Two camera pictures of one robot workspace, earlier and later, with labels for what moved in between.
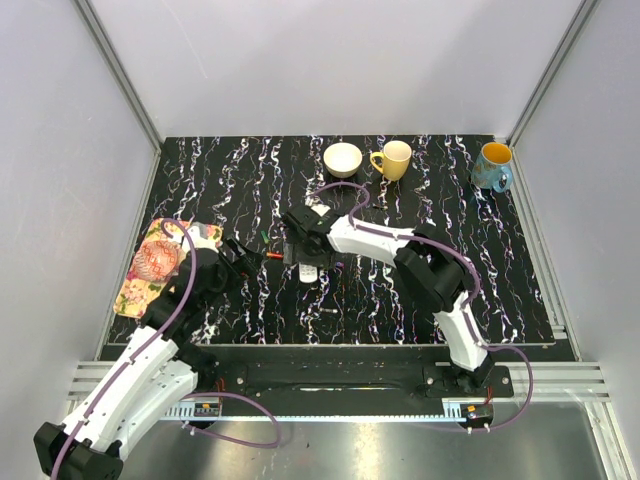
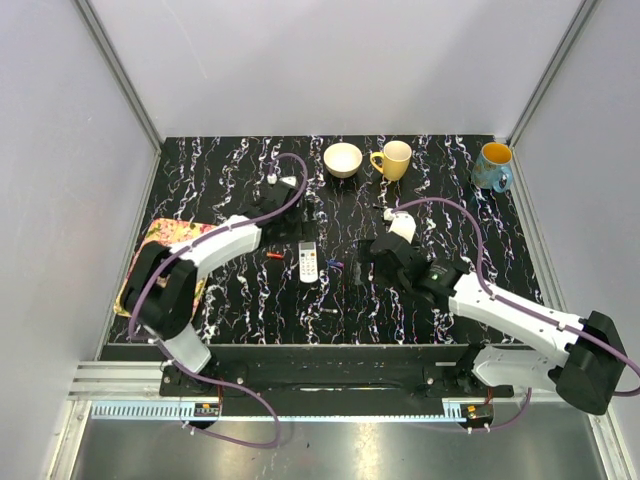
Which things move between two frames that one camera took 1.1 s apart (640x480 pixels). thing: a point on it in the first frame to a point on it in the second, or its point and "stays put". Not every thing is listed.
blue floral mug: x=492 y=161 stays put
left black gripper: x=235 y=255 to x=304 y=220
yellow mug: x=395 y=159 stays put
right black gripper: x=293 y=253 to x=368 y=257
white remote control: x=307 y=273 stays put
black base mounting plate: x=351 y=381 stays put
